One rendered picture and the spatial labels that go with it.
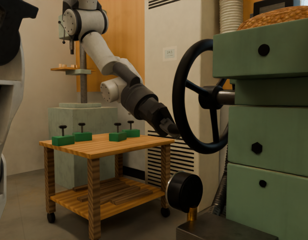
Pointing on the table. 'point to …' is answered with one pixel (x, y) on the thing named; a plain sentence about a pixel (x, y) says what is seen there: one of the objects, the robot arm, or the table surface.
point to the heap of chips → (278, 16)
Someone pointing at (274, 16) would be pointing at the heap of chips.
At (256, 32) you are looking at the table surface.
